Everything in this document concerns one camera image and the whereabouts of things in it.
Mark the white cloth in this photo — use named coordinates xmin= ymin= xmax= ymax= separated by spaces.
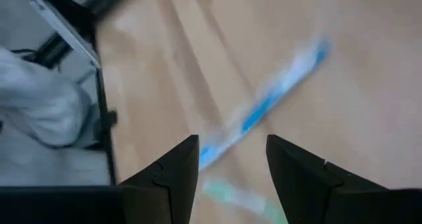
xmin=0 ymin=47 xmax=102 ymax=186

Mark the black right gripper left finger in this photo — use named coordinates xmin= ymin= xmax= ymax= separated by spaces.
xmin=120 ymin=134 xmax=200 ymax=224

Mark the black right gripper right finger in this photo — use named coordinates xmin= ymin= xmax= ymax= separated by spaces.
xmin=266 ymin=134 xmax=387 ymax=224

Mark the black aluminium table frame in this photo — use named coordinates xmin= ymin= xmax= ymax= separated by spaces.
xmin=0 ymin=0 xmax=139 ymax=186

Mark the green toothbrush in clear wrapper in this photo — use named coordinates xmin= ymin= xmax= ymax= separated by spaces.
xmin=202 ymin=179 xmax=288 ymax=224

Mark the blue toothbrush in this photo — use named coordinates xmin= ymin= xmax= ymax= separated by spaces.
xmin=197 ymin=36 xmax=331 ymax=171

